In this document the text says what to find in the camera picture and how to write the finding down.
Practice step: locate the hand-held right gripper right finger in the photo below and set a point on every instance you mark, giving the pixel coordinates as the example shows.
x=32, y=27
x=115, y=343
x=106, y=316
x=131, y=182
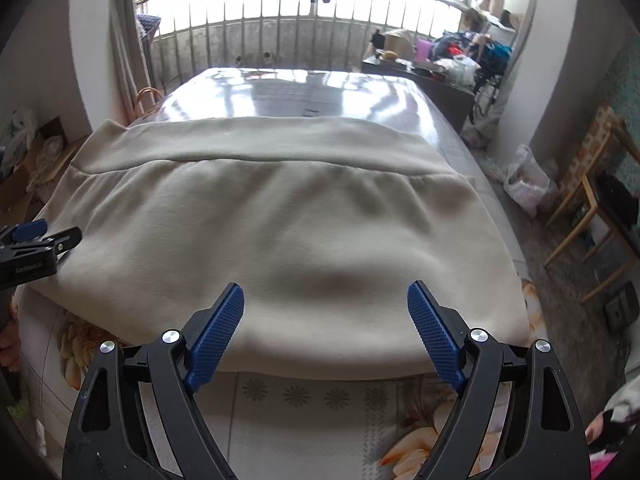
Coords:
x=435, y=340

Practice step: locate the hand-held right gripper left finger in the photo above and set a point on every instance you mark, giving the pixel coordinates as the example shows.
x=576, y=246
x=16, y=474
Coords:
x=215, y=340

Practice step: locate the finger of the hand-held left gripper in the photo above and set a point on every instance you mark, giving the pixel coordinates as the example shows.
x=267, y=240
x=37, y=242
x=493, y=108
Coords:
x=31, y=230
x=67, y=242

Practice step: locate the cream zip jacket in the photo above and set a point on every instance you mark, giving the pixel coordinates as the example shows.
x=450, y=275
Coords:
x=280, y=220

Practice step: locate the pile of colourful clothes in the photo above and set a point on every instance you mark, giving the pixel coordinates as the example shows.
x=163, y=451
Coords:
x=470, y=47

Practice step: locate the clear crumpled plastic bag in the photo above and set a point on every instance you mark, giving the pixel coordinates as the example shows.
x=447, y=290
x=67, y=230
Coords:
x=47, y=160

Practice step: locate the white plastic bag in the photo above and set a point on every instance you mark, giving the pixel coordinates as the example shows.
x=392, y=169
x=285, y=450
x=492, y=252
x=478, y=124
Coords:
x=17, y=132

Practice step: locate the brown cardboard box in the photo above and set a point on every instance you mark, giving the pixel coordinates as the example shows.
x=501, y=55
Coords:
x=55, y=132

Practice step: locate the wicker basket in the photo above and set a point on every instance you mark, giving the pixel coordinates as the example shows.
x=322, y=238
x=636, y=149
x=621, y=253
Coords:
x=148, y=95

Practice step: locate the translucent plastic bag with pink contents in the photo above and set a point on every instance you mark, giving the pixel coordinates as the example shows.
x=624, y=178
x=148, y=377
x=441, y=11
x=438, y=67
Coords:
x=530, y=185

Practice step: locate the black floor device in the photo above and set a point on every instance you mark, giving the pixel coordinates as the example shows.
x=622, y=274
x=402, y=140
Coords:
x=622, y=307

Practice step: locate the wooden chair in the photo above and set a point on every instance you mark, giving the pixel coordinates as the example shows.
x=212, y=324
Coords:
x=595, y=185

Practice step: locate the blue dotted cloth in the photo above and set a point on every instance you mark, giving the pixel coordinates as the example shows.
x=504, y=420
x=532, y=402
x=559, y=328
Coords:
x=148, y=24

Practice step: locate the dark side table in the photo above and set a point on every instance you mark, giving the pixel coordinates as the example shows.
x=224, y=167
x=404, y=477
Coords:
x=450, y=100

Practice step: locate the wheelchair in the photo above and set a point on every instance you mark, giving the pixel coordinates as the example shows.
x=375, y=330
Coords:
x=487, y=95

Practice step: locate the beige shoe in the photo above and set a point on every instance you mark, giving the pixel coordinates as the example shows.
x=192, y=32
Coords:
x=240, y=60
x=269, y=56

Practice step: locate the cream zip-up sweatshirt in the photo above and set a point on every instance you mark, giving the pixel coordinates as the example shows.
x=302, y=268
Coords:
x=300, y=95

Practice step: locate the white shopping bag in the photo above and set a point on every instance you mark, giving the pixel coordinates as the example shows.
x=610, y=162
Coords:
x=460, y=70

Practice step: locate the yellow round object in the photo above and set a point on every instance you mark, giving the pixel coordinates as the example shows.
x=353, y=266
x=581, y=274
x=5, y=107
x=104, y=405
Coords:
x=390, y=54

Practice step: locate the pink container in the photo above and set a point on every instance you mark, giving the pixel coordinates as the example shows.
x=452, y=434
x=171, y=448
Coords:
x=423, y=50

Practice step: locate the metal balcony railing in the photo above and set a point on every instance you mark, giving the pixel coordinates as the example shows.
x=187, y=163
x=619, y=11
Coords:
x=280, y=35

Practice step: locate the tan cardboard box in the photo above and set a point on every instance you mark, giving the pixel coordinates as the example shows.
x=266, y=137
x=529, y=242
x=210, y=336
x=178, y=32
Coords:
x=400, y=44

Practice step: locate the black bottle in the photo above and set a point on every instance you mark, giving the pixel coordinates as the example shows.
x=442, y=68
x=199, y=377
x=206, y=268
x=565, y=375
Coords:
x=377, y=45

